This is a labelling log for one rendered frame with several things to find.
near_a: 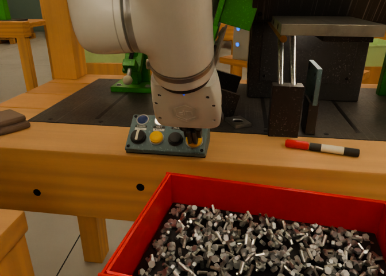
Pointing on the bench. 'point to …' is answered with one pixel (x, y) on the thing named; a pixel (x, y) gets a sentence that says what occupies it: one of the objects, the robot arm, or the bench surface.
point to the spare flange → (238, 122)
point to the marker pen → (322, 147)
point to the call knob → (138, 136)
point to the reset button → (156, 137)
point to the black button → (174, 138)
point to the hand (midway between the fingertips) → (193, 131)
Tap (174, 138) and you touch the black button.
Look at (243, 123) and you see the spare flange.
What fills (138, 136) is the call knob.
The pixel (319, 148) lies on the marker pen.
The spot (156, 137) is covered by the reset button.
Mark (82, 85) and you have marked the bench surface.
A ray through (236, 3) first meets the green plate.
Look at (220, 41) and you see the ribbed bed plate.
